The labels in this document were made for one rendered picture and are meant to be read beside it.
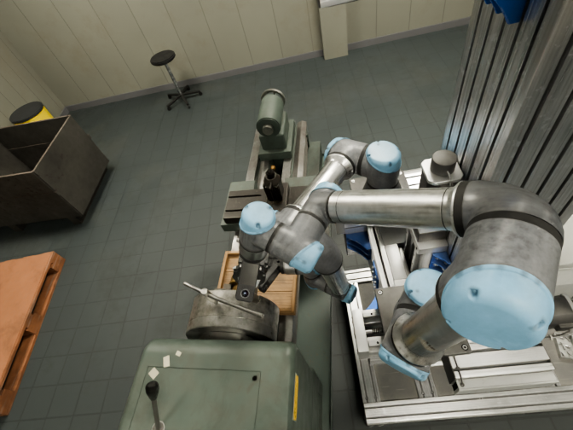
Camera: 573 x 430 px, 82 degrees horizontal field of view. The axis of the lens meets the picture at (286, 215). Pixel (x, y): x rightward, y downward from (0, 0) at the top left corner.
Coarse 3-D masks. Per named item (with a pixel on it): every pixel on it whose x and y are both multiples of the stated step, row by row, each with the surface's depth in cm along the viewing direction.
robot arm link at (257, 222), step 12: (252, 204) 71; (264, 204) 72; (252, 216) 69; (264, 216) 70; (240, 228) 71; (252, 228) 68; (264, 228) 69; (240, 240) 75; (252, 240) 72; (264, 240) 70; (252, 252) 76
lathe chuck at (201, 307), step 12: (204, 300) 110; (264, 300) 111; (192, 312) 112; (204, 312) 106; (216, 312) 105; (228, 312) 104; (240, 312) 105; (264, 312) 109; (276, 312) 116; (264, 324) 108; (276, 324) 114
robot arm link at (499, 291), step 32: (480, 224) 46; (512, 224) 43; (544, 224) 42; (480, 256) 42; (512, 256) 40; (544, 256) 40; (448, 288) 44; (480, 288) 39; (512, 288) 38; (544, 288) 38; (416, 320) 63; (448, 320) 46; (480, 320) 41; (512, 320) 38; (544, 320) 37; (384, 352) 77; (416, 352) 69
